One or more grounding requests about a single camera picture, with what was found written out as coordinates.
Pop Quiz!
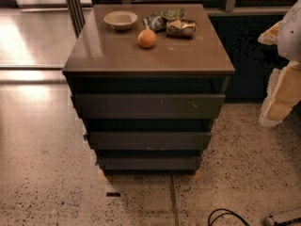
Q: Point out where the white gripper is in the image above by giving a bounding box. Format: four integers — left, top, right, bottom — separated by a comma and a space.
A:
258, 0, 301, 127

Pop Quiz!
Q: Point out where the drawer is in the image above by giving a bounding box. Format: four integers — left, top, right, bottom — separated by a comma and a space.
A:
72, 94, 225, 119
97, 156, 201, 170
87, 132, 212, 151

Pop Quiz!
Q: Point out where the dark brown drawer cabinet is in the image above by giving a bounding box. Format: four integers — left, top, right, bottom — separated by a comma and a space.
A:
63, 5, 234, 173

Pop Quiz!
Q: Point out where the crushed metallic can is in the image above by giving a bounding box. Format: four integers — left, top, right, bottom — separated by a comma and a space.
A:
166, 20, 197, 38

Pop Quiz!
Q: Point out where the green chip bag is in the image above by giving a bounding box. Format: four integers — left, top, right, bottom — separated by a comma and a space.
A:
142, 8, 186, 33

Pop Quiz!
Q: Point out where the orange fruit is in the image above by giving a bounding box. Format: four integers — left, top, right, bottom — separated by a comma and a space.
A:
138, 29, 156, 48

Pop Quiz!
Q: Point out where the grey power strip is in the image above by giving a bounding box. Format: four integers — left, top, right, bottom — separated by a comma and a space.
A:
264, 208, 301, 226

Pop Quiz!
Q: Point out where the beige ceramic bowl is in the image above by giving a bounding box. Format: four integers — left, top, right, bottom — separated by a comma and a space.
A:
103, 10, 137, 31

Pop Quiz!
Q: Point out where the black floor cable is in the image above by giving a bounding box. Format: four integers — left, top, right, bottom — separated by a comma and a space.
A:
207, 208, 251, 226

